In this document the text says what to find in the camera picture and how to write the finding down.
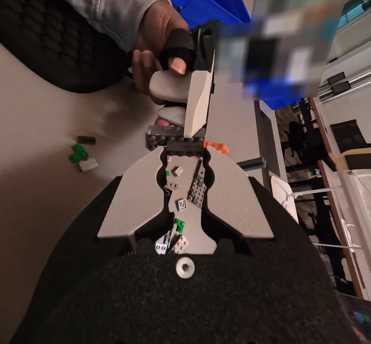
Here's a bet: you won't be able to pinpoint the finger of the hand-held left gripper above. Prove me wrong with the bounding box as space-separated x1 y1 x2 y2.
183 70 215 139

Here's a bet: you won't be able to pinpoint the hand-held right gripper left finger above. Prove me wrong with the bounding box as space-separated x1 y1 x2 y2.
97 147 175 247

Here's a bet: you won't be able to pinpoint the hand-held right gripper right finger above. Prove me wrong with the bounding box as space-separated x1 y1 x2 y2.
201 146 275 246

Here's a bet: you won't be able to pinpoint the partly built grey lego model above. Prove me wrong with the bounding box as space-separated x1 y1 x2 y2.
187 140 268 209

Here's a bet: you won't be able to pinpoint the grey lego wall section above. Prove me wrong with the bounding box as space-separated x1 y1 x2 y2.
146 125 207 151

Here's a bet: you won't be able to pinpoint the light grey square lego brick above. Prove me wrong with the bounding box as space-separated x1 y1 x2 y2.
171 234 190 254

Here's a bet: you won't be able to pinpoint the green lego set box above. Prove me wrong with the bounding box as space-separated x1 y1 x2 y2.
339 293 371 344

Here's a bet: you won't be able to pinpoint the person's left hand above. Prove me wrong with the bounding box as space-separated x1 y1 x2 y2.
132 2 189 127

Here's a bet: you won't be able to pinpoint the white stand with wooden board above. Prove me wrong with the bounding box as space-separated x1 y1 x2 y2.
270 147 371 263

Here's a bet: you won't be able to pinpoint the black office chair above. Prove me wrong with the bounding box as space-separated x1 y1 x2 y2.
282 120 323 160

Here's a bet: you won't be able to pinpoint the wooden-edged office desk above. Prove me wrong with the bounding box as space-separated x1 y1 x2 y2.
308 97 366 299

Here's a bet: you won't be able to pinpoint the black square panel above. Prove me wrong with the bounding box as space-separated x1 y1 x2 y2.
330 119 368 154

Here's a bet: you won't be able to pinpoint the silver ceiling pipes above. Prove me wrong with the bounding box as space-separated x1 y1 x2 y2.
318 70 371 102

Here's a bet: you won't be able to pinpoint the black mesh armrest pad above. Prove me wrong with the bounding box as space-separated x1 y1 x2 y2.
0 0 131 93

